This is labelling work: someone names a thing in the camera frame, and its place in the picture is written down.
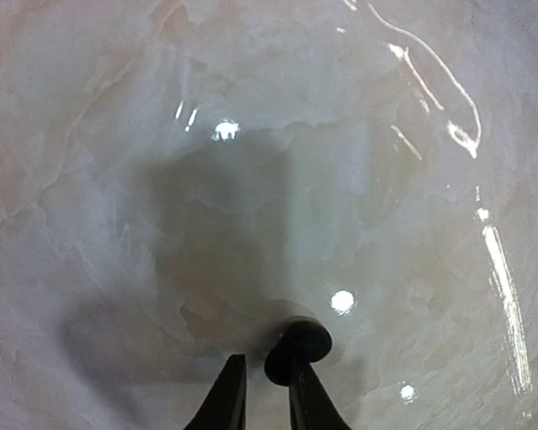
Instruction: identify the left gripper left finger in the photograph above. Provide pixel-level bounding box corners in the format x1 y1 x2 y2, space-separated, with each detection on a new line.
185 354 247 430

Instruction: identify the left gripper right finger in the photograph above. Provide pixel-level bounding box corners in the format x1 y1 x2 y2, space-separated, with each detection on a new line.
289 354 350 430

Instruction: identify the black earbud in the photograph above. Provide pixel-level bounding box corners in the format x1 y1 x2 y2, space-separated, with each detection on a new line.
264 317 333 386

